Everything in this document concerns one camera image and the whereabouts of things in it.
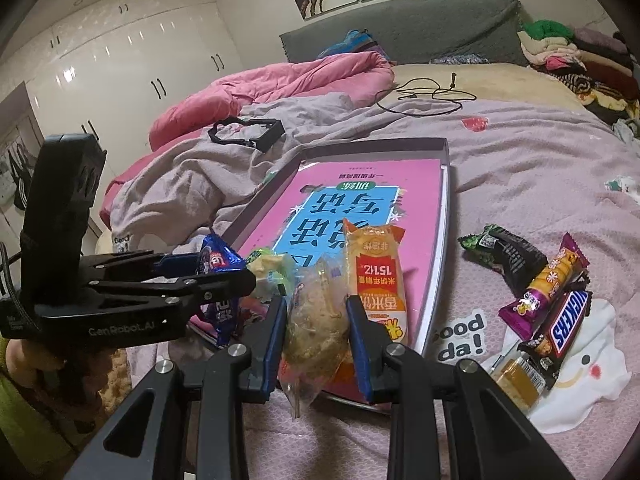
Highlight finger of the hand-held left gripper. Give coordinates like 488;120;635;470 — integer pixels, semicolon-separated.
85;269;257;318
80;249;208;285

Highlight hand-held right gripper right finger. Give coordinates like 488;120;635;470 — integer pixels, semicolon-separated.
346;296;576;480

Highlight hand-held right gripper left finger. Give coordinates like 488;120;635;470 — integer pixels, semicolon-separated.
65;295;290;480

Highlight blue cookie packet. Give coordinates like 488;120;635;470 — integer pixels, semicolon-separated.
197;232;246;348

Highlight clear meat floss cake packet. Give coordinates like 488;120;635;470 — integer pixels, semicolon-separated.
277;255;353;418

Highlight green candy packet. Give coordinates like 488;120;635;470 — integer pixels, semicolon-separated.
245;247;293;301

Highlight orange snack packet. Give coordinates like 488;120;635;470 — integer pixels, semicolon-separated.
325;225;407;391

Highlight shallow dark cardboard box tray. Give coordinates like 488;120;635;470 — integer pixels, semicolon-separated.
220;137;453;402

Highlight small yellow snack packet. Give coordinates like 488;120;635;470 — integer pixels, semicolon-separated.
490;355;548;413

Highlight black green snack packet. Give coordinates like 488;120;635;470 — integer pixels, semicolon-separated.
459;225;548;293

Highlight purple biscuit packet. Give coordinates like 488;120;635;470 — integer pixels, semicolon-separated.
498;232;591;341

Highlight brown chocolate bar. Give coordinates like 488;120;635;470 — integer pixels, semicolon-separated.
517;290;593;391

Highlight white wardrobe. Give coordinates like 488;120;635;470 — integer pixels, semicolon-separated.
0;0;246;221

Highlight pink book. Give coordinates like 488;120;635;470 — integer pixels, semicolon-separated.
227;160;443;396

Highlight pink quilt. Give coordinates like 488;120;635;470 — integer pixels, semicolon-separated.
100;52;396;226

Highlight blue knit garment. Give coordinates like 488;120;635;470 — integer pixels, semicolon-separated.
317;30;388;63

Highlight patterned blue pillow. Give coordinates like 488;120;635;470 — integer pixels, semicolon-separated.
429;54;493;66

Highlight grey headboard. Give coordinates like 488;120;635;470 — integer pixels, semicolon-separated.
279;0;526;66

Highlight grey floral cloth bundle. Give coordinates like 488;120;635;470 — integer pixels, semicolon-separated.
611;117;640;146

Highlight pile of folded clothes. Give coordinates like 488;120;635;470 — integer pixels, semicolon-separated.
516;19;640;126

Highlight black plastic frame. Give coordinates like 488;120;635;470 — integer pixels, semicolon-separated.
207;117;287;153

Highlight black cable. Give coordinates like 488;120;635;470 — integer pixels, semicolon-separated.
376;71;463;113

